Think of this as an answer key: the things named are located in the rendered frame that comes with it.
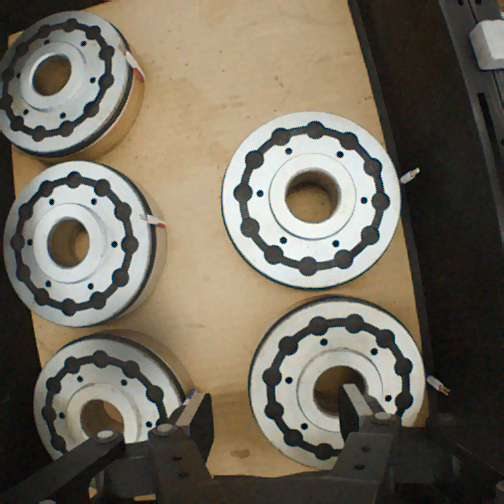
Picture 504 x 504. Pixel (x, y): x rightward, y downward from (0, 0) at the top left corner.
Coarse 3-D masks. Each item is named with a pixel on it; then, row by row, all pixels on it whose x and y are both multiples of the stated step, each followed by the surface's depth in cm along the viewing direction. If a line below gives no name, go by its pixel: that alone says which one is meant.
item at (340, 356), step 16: (320, 352) 22; (336, 352) 21; (352, 352) 21; (304, 368) 21; (320, 368) 21; (352, 368) 21; (368, 368) 21; (304, 384) 21; (368, 384) 21; (304, 400) 21; (320, 416) 21; (336, 416) 21; (336, 432) 21
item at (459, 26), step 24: (432, 0) 15; (456, 0) 15; (456, 24) 15; (456, 48) 15; (456, 72) 15; (480, 72) 15; (480, 96) 16; (480, 120) 15; (480, 144) 15; (480, 168) 15
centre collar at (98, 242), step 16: (64, 208) 22; (80, 208) 22; (48, 224) 22; (96, 224) 22; (48, 240) 23; (96, 240) 22; (48, 256) 22; (96, 256) 22; (48, 272) 22; (64, 272) 22; (80, 272) 22
